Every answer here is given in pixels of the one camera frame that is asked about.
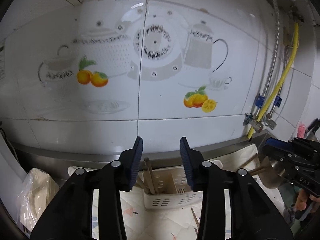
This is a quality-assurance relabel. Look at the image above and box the metal angle valve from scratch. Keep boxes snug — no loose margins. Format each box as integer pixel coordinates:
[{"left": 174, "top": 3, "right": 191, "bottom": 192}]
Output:
[
  {"left": 243, "top": 113, "right": 264, "bottom": 133},
  {"left": 264, "top": 113, "right": 277, "bottom": 130}
]

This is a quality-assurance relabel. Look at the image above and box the braided steel water hose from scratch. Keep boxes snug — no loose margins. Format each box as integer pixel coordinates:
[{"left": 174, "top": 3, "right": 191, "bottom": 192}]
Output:
[
  {"left": 268, "top": 47, "right": 292, "bottom": 117},
  {"left": 252, "top": 0, "right": 281, "bottom": 117}
]

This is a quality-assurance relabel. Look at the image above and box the person's right hand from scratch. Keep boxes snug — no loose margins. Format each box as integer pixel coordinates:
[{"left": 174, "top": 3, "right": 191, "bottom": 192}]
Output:
[{"left": 295, "top": 189, "right": 320, "bottom": 213}]

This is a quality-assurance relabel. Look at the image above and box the black-handled kitchen knife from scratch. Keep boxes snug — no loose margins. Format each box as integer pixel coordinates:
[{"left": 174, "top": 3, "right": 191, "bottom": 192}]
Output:
[{"left": 305, "top": 118, "right": 320, "bottom": 134}]

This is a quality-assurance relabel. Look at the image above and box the stainless steel pot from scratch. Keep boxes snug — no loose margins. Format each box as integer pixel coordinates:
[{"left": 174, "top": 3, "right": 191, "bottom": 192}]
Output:
[{"left": 258, "top": 153, "right": 289, "bottom": 189}]

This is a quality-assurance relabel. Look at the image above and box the yellow corrugated gas hose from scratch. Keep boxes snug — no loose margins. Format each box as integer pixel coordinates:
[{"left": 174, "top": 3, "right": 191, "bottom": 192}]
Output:
[{"left": 247, "top": 22, "right": 299, "bottom": 140}]

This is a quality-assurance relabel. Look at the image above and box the pink bottle brush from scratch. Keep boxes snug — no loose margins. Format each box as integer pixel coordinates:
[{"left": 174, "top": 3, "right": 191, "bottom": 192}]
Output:
[{"left": 297, "top": 123, "right": 306, "bottom": 138}]

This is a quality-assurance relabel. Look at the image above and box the cream quilted patterned mat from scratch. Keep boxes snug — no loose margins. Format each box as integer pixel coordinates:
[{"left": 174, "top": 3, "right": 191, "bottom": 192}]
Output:
[{"left": 92, "top": 145, "right": 285, "bottom": 239}]

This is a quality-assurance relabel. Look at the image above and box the white countertop appliance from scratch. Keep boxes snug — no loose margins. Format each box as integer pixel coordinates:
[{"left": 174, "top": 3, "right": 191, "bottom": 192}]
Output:
[{"left": 1, "top": 132, "right": 27, "bottom": 202}]

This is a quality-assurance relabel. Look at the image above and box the bagged beige paper stack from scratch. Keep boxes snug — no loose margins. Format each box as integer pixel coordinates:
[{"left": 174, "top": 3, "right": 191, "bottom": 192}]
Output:
[{"left": 17, "top": 168, "right": 59, "bottom": 232}]

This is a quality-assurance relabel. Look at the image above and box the beige plastic utensil holder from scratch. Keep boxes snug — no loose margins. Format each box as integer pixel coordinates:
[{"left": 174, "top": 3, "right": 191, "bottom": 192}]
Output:
[{"left": 143, "top": 166, "right": 203, "bottom": 210}]

